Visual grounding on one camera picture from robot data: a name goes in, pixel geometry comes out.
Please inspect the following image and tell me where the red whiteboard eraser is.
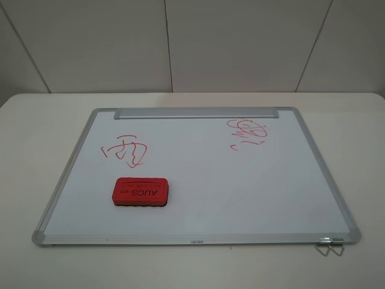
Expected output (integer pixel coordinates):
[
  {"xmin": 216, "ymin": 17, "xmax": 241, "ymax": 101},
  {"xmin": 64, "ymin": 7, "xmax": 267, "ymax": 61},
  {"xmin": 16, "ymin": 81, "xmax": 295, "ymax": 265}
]
[{"xmin": 112, "ymin": 178, "xmax": 169, "ymax": 207}]

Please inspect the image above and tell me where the left metal hanging clip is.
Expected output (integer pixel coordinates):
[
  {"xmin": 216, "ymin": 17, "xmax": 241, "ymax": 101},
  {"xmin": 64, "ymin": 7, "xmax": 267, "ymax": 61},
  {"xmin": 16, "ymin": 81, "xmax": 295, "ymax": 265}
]
[{"xmin": 315, "ymin": 237, "xmax": 332, "ymax": 256}]

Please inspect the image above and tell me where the grey aluminium pen tray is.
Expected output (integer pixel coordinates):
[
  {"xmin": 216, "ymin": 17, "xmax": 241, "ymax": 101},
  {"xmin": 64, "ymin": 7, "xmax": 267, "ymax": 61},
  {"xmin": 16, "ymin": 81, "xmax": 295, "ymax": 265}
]
[{"xmin": 114, "ymin": 107, "xmax": 279, "ymax": 120}]

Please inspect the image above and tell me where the metal hanging clip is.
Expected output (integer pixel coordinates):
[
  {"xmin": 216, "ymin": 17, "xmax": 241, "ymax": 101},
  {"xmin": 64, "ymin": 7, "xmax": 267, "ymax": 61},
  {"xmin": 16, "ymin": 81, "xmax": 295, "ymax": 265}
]
[
  {"xmin": 315, "ymin": 237, "xmax": 332, "ymax": 256},
  {"xmin": 328, "ymin": 238, "xmax": 345, "ymax": 256}
]

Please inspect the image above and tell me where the white aluminium-framed whiteboard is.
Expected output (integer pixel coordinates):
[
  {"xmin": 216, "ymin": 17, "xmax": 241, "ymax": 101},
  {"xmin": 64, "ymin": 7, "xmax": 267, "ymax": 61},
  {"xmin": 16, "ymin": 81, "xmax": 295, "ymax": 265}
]
[{"xmin": 32, "ymin": 107, "xmax": 362, "ymax": 246}]

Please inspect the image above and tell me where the right metal hanging clip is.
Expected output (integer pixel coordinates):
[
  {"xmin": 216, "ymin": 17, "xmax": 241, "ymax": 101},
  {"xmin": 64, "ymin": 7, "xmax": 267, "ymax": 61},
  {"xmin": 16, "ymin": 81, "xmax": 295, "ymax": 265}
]
[{"xmin": 328, "ymin": 238, "xmax": 345, "ymax": 256}]

